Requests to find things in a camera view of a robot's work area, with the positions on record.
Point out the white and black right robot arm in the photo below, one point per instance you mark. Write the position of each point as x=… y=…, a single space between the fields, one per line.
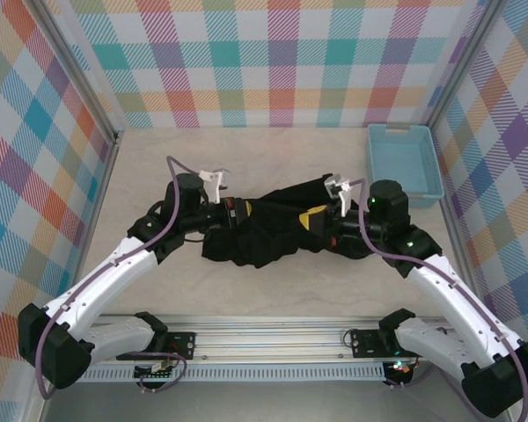
x=449 y=299

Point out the light blue plastic basket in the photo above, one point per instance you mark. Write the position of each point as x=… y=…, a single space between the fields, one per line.
x=400 y=162

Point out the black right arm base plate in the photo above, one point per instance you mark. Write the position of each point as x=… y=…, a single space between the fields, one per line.
x=365 y=343

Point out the black board with lights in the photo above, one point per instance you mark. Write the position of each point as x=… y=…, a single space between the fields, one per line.
x=400 y=371

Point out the grey metal plate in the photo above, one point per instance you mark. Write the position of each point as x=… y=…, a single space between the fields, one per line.
x=268 y=404

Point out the small green circuit board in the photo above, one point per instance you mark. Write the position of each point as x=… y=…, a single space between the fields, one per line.
x=151 y=373

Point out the black printed t-shirt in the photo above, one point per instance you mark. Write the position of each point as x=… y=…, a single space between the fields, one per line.
x=264 y=237

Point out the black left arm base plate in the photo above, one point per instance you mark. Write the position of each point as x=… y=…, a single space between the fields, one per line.
x=182 y=345

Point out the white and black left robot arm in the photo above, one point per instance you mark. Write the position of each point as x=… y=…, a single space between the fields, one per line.
x=110 y=277

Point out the aluminium side rail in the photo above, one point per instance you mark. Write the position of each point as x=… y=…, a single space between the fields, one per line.
x=103 y=189
x=458 y=228

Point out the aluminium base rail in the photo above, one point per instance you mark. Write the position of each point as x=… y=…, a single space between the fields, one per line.
x=268 y=338

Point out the aluminium frame post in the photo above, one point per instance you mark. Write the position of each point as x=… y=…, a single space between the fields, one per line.
x=460 y=66
x=83 y=66

